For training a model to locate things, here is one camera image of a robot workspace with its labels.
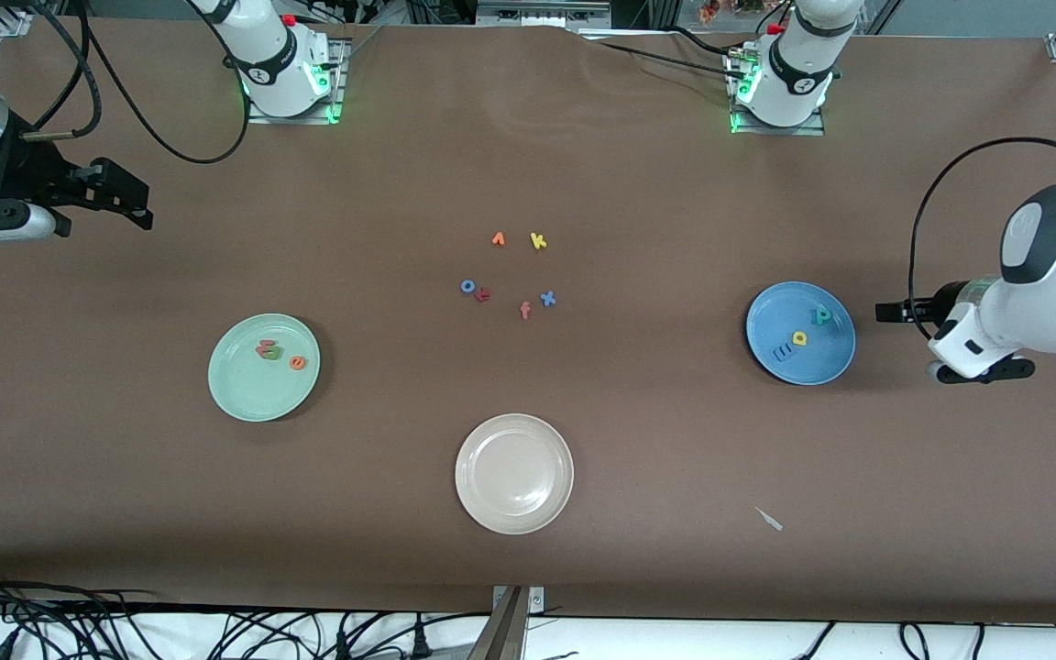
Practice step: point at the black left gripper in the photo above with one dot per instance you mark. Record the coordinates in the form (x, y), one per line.
(944, 302)

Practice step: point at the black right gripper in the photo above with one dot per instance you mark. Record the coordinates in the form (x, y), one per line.
(33, 174)

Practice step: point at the teal foam letter p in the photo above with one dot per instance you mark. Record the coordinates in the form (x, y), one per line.
(824, 319)

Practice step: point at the blue foam letter m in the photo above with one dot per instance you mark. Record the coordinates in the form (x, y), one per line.
(782, 353)

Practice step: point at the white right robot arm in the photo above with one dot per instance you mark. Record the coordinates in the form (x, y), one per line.
(276, 64)

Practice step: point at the blue plate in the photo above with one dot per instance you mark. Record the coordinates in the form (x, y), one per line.
(821, 362)

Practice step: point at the light green plate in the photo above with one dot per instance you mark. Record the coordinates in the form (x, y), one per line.
(253, 394)

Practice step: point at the white paper scrap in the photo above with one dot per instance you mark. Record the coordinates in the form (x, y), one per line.
(771, 522)

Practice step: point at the brown table cover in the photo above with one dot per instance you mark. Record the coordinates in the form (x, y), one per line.
(125, 504)

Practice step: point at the beige plate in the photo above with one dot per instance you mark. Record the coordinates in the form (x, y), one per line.
(514, 474)

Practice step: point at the black power plug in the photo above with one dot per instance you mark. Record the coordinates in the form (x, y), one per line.
(419, 640)
(343, 646)

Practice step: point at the grey metal pole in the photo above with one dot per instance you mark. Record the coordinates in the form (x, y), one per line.
(500, 637)

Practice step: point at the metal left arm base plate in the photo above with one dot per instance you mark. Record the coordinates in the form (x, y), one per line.
(803, 131)

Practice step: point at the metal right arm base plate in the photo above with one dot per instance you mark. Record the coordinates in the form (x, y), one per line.
(337, 64)

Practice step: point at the grey metal frame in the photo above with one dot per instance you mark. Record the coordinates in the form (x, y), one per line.
(537, 14)

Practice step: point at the silver metal bracket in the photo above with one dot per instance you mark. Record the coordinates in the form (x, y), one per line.
(535, 600)

